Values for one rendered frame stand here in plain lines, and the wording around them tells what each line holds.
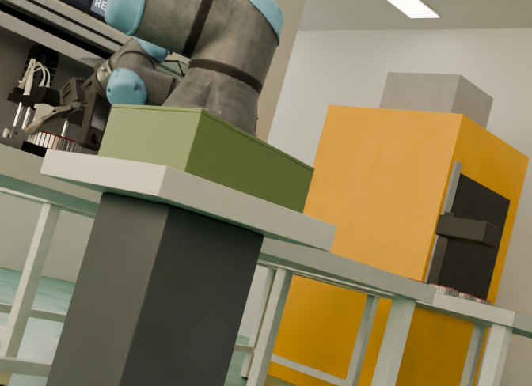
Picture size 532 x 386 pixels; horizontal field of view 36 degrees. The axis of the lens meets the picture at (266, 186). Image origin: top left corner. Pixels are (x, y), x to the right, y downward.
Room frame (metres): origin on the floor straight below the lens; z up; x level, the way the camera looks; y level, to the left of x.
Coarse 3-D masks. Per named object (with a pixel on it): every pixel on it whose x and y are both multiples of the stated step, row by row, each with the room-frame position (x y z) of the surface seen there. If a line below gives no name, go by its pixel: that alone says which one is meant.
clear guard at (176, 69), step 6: (168, 60) 1.86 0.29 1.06; (174, 60) 1.85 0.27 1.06; (162, 66) 1.93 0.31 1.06; (168, 66) 1.91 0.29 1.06; (174, 66) 1.89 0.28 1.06; (180, 66) 1.83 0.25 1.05; (162, 72) 1.99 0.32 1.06; (168, 72) 1.97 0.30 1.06; (174, 72) 1.95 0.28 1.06; (180, 72) 1.93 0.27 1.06; (180, 78) 2.01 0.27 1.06
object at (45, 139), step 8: (32, 136) 1.74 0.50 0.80; (40, 136) 1.72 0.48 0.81; (48, 136) 1.72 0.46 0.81; (56, 136) 1.72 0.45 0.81; (40, 144) 1.72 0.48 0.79; (48, 144) 1.72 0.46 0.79; (56, 144) 1.72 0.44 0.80; (64, 144) 1.73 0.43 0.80; (72, 144) 1.74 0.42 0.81; (72, 152) 1.75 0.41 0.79
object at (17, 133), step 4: (4, 124) 1.86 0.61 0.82; (8, 128) 1.85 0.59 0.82; (12, 128) 1.84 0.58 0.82; (16, 128) 1.84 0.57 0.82; (20, 128) 1.84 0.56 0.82; (12, 132) 1.83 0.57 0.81; (16, 132) 1.84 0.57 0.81; (20, 132) 1.85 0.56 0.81; (24, 132) 1.85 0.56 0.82; (8, 136) 1.84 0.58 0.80; (12, 136) 1.84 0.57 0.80; (16, 136) 1.84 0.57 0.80; (20, 136) 1.85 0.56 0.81; (24, 136) 1.86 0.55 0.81
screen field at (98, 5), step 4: (96, 0) 1.92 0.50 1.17; (100, 0) 1.93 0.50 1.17; (104, 0) 1.94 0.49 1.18; (92, 4) 1.91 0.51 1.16; (96, 4) 1.92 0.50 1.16; (100, 4) 1.93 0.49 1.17; (104, 4) 1.94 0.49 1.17; (92, 8) 1.92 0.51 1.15; (96, 8) 1.92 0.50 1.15; (100, 8) 1.93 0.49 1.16; (104, 8) 1.94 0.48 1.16; (96, 12) 1.93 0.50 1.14; (100, 12) 1.93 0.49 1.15
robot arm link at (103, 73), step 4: (104, 64) 1.65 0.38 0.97; (100, 68) 1.66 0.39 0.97; (104, 68) 1.64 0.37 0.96; (108, 68) 1.63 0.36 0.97; (100, 72) 1.65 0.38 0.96; (104, 72) 1.64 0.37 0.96; (108, 72) 1.63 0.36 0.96; (100, 76) 1.65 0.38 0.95; (104, 76) 1.64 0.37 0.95; (108, 76) 1.64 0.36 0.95; (100, 80) 1.65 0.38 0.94; (104, 80) 1.64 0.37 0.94; (100, 84) 1.66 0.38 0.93; (104, 84) 1.65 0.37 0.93; (104, 88) 1.65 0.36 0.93
